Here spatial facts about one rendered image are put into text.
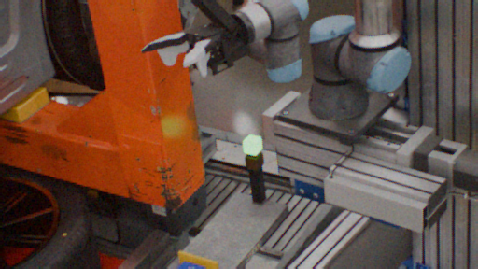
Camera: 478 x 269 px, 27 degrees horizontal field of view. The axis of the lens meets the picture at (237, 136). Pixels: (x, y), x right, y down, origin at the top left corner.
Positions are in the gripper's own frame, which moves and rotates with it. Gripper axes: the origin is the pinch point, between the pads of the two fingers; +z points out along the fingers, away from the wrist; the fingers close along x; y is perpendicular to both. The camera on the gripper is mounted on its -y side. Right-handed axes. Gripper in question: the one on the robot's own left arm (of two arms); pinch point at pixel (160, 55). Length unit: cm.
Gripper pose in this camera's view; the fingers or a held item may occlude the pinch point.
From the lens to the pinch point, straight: 191.9
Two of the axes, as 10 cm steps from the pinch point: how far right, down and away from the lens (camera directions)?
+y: 2.0, 8.8, 4.3
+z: -7.7, 4.1, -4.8
